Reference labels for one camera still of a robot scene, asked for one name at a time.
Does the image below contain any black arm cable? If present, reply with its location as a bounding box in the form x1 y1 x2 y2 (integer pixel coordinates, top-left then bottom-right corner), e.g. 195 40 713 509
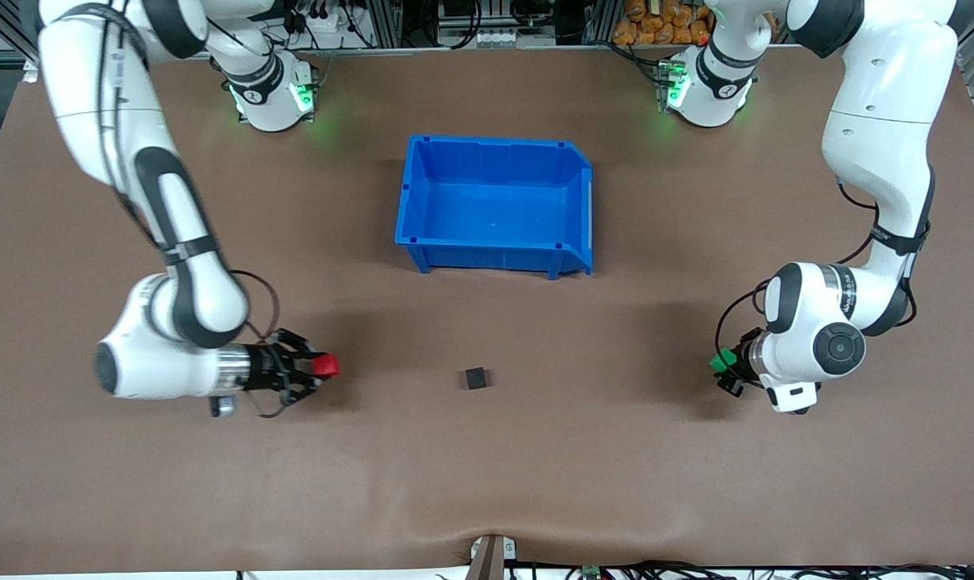
213 270 288 420
714 165 936 359

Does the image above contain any brown table mat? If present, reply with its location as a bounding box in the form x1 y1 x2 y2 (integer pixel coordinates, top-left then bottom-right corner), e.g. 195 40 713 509
0 44 974 577

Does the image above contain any white power strip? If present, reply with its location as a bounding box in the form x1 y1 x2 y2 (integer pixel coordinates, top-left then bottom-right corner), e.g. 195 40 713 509
293 8 350 51

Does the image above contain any black electronics box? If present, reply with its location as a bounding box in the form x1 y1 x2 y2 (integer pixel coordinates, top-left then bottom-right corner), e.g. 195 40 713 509
437 0 556 49

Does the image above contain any blue plastic storage bin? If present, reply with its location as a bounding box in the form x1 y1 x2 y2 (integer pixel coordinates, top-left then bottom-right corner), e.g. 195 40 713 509
395 135 595 280

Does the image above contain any aluminium profile post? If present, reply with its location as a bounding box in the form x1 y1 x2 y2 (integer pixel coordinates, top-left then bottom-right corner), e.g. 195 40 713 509
581 0 623 45
364 0 404 49

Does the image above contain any metal table clamp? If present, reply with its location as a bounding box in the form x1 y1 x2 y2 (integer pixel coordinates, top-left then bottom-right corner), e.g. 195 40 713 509
469 534 517 580

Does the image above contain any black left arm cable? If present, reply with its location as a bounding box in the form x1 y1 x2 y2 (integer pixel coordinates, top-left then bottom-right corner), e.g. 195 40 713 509
714 165 936 359

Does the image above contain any orange snack bag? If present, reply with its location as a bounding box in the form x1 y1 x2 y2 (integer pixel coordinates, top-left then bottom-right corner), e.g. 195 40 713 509
613 0 713 46

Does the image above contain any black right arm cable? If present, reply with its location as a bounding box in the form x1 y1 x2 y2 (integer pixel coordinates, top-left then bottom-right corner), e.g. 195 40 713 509
213 270 288 420

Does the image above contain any aluminium table edge rail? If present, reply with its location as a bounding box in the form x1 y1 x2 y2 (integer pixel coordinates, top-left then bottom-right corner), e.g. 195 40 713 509
0 47 974 62

